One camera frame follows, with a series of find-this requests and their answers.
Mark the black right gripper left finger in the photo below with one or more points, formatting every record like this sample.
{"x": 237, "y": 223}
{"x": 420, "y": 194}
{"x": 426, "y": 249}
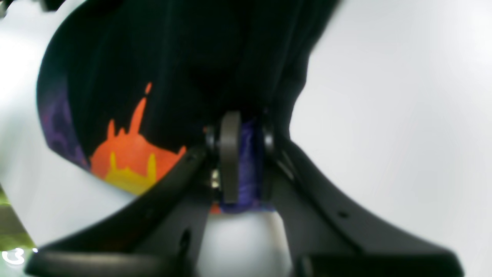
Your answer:
{"x": 160, "y": 233}

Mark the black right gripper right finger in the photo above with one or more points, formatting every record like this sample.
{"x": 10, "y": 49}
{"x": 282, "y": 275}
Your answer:
{"x": 329, "y": 235}

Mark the black T-shirt with emoji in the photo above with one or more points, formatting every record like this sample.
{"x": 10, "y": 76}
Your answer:
{"x": 126, "y": 87}

